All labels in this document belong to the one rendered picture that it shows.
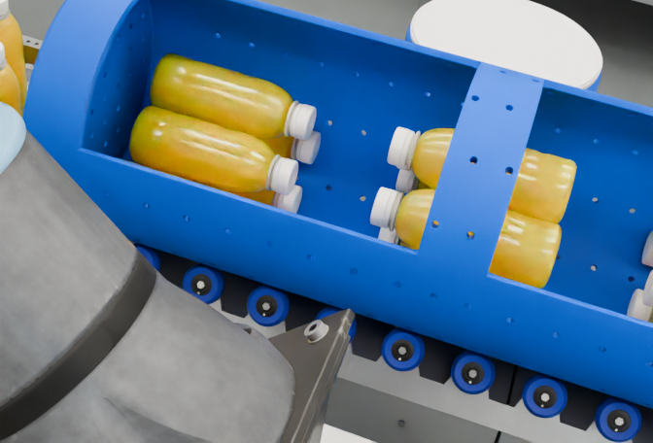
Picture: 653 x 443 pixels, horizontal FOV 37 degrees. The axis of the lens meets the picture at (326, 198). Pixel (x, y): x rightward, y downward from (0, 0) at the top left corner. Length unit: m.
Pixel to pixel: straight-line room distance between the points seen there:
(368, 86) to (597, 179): 0.28
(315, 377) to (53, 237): 0.14
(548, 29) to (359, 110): 0.43
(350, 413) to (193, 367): 0.64
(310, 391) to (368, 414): 0.60
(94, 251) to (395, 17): 3.19
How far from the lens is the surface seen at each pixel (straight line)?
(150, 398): 0.43
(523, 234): 0.93
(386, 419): 1.07
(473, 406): 1.04
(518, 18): 1.48
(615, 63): 3.64
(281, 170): 1.03
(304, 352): 0.50
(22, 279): 0.42
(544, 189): 0.95
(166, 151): 1.05
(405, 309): 0.93
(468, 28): 1.43
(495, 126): 0.89
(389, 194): 0.95
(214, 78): 1.07
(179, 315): 0.45
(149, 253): 1.06
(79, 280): 0.43
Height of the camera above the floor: 1.71
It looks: 40 degrees down
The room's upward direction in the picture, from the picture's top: 9 degrees clockwise
